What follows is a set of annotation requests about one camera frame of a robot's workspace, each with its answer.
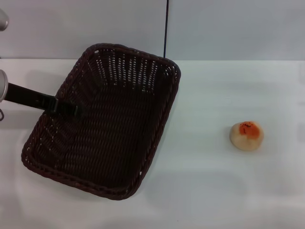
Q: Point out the cream bun with orange top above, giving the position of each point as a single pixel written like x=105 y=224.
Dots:
x=245 y=140

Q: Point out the dark brown woven basket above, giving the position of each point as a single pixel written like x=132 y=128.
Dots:
x=107 y=143

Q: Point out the black vertical wall strip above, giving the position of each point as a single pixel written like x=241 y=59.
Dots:
x=165 y=28

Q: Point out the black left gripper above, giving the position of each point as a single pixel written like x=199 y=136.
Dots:
x=26 y=95

